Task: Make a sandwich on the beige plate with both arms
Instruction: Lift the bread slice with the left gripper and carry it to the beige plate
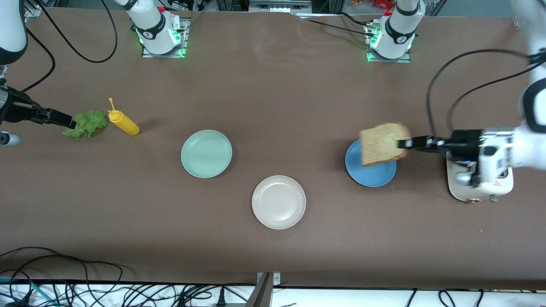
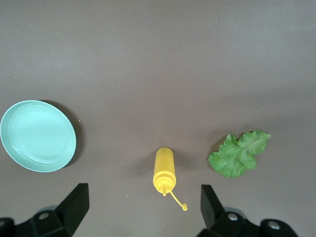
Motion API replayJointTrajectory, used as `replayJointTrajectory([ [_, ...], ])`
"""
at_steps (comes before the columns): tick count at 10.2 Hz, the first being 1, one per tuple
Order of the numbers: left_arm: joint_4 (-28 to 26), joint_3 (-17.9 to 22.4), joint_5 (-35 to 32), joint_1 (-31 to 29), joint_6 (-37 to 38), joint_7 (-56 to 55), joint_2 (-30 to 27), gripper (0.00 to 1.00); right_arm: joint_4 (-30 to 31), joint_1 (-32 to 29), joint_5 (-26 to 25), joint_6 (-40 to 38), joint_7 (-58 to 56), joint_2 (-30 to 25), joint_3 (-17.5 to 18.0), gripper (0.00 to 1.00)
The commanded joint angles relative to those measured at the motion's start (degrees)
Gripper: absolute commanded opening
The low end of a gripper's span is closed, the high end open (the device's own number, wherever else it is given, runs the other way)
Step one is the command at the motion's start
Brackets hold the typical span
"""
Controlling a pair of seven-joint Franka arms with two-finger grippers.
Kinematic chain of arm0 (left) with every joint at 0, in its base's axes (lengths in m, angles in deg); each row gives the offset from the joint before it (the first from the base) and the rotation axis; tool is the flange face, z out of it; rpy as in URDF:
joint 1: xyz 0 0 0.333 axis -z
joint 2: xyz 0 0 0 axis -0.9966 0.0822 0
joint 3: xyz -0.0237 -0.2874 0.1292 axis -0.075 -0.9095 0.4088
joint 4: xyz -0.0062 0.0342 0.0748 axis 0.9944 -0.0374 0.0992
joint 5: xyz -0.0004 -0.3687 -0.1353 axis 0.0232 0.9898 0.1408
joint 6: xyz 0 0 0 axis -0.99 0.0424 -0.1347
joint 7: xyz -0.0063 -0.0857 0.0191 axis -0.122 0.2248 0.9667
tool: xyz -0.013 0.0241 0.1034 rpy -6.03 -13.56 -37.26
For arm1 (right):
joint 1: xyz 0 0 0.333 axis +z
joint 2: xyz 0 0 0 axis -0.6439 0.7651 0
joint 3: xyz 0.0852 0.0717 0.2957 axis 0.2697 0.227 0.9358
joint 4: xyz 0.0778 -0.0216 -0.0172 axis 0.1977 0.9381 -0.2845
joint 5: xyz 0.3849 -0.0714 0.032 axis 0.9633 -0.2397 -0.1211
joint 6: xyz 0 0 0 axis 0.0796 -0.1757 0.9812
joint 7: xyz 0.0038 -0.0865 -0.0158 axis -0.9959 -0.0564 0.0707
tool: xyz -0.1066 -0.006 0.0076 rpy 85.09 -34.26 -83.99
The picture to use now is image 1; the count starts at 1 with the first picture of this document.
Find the black power plug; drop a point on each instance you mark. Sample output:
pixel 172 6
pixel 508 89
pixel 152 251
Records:
pixel 221 298

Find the brown bread slice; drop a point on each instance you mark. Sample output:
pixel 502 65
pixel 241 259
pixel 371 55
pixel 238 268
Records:
pixel 381 145

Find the green lettuce leaf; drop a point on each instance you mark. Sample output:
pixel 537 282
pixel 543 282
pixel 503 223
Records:
pixel 89 121

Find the beige plate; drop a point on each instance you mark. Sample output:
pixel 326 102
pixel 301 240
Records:
pixel 278 202

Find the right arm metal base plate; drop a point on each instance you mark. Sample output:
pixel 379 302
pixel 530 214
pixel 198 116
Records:
pixel 184 38

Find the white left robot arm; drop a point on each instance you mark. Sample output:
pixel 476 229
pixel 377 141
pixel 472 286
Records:
pixel 399 34

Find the red packet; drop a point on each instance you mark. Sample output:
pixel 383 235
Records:
pixel 375 3

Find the green plate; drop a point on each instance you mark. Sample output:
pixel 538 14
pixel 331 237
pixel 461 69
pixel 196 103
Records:
pixel 206 153

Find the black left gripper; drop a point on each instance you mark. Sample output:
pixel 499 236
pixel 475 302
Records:
pixel 464 142

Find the grey metal table bracket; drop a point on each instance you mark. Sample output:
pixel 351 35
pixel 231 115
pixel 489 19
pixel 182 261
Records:
pixel 261 294

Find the grey electronics box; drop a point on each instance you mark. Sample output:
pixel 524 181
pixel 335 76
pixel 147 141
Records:
pixel 277 5

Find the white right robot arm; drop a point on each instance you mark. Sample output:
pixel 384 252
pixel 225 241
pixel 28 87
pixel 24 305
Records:
pixel 153 30

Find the yellow mustard squeeze bottle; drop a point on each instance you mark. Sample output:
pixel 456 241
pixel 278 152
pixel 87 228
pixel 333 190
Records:
pixel 126 124

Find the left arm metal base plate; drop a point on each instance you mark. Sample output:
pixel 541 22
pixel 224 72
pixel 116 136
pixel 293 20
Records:
pixel 407 59

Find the white two-slot toaster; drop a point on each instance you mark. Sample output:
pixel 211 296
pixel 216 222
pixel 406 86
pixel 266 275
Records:
pixel 460 194

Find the blue plate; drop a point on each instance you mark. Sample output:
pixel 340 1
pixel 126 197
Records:
pixel 371 177

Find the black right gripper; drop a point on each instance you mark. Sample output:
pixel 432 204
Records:
pixel 18 110

